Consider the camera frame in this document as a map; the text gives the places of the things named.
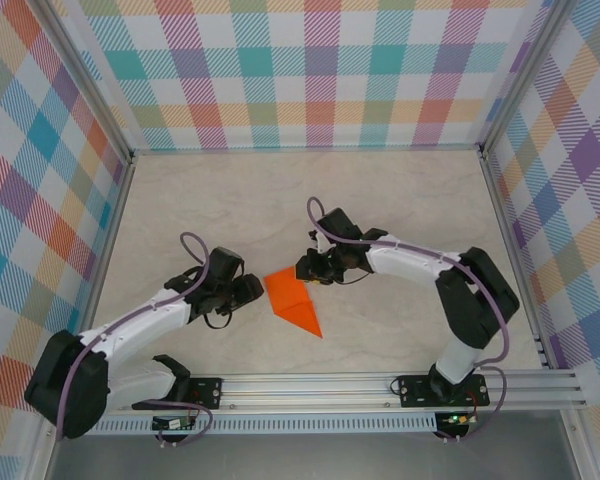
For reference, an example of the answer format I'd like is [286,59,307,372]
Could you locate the orange paper sheet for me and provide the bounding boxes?
[263,267,324,340]

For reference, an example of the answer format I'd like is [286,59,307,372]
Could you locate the grey metal sheet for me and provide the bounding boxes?
[44,412,581,480]

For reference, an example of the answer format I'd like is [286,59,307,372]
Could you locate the small dark circuit board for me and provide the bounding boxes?
[152,416,197,431]

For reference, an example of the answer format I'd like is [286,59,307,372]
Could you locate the thin black right gripper cable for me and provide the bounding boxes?
[337,269,374,286]

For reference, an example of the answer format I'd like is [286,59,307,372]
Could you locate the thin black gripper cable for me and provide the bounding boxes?
[337,269,374,286]
[202,309,231,330]

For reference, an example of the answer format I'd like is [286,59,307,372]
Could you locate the thin black left gripper cable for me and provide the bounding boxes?
[202,309,231,330]

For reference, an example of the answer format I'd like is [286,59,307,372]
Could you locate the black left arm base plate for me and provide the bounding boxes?
[131,377,224,412]

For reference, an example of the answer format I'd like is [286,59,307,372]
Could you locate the aluminium mounting rail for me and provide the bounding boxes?
[34,368,589,414]

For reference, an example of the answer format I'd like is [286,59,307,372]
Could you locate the short aluminium frame rail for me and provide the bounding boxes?
[129,144,486,157]

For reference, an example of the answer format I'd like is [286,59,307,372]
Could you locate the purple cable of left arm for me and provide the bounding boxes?
[54,231,215,449]

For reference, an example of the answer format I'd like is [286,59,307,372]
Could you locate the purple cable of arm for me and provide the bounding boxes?
[54,231,215,449]
[306,196,512,446]

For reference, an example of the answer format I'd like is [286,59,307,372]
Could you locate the long aluminium side rail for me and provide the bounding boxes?
[479,152,554,369]
[67,154,136,376]

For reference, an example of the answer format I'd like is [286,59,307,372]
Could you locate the slotted grey cable duct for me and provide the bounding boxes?
[57,412,439,435]

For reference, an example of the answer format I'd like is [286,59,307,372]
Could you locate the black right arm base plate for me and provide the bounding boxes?
[398,372,490,409]

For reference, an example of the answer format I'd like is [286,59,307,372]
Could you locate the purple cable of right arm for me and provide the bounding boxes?
[306,196,512,446]

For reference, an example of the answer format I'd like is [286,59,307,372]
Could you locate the aluminium frame post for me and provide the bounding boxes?
[477,0,579,156]
[29,0,136,166]

